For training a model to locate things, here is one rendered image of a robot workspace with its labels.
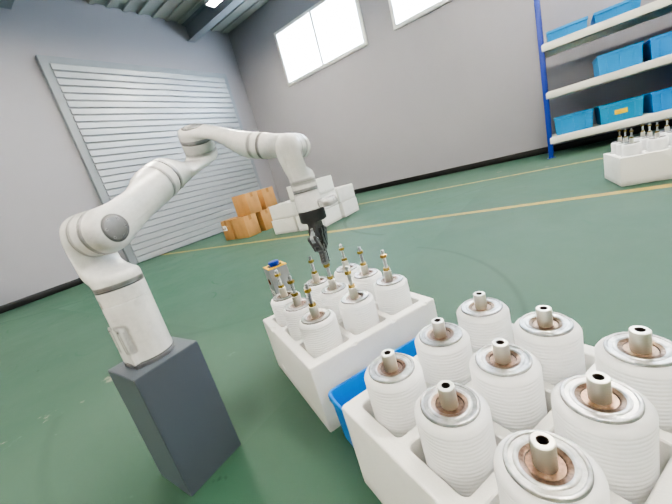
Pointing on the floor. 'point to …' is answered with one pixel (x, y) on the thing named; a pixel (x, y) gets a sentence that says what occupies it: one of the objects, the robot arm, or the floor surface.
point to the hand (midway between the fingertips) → (324, 256)
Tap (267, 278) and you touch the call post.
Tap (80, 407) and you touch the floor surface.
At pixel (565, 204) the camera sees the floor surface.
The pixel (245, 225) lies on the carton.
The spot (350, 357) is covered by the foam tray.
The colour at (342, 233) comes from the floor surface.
